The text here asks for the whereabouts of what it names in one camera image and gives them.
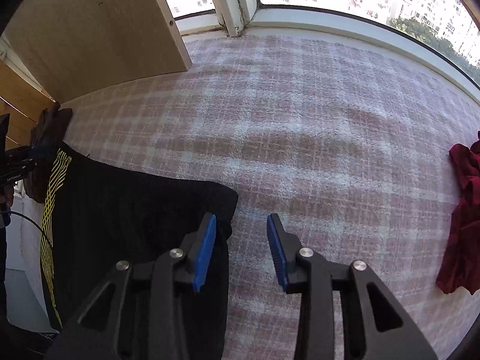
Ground black yellow sport shorts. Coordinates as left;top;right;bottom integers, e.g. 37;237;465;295
41;144;239;359

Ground person left hand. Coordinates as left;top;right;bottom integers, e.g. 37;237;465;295
0;184;15;214

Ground brown folded garment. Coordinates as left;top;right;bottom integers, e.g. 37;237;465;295
24;103;73;204

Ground pine slatted board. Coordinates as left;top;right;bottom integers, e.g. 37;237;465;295
0;61;55;150

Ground dark red garment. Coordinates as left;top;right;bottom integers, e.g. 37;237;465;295
436;141;480;294

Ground light wooden board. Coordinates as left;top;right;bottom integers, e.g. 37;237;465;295
6;0;192;102

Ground pink plaid tablecloth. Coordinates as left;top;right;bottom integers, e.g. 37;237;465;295
65;35;479;359

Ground black cable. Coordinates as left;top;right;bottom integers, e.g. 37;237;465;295
0;210;51;245

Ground white window frame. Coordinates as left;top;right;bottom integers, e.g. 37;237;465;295
168;0;479;96

